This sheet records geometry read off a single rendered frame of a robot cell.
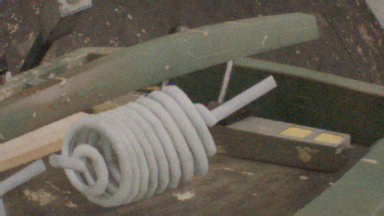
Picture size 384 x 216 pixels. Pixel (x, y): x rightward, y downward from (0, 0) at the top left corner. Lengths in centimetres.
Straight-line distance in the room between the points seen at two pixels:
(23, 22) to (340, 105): 192
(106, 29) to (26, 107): 259
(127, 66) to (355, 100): 75
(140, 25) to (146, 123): 256
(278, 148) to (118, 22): 210
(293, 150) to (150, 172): 46
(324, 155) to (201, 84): 56
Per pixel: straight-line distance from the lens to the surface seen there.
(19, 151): 104
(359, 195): 51
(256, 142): 92
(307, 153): 85
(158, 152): 43
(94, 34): 285
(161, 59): 36
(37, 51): 192
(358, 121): 107
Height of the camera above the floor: 224
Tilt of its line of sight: 50 degrees down
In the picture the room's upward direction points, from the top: 53 degrees clockwise
